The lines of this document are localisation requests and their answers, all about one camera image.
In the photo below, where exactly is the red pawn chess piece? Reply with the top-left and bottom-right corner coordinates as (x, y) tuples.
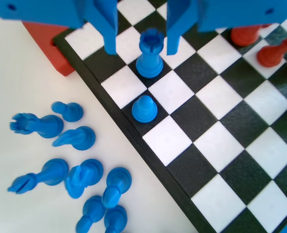
(256, 33), (287, 68)

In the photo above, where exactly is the blue knight chess piece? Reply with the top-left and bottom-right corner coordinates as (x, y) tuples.
(65, 159), (104, 199)
(52, 126), (97, 151)

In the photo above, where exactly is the red king chess piece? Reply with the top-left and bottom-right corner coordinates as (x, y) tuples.
(230, 24), (263, 47)

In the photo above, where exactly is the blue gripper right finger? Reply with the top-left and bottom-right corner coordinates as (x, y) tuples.
(166, 0), (199, 56)

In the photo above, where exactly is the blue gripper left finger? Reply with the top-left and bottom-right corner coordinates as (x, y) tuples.
(86, 0), (118, 55)

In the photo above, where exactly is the black white chessboard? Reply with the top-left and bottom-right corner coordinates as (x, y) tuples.
(52, 0), (287, 233)

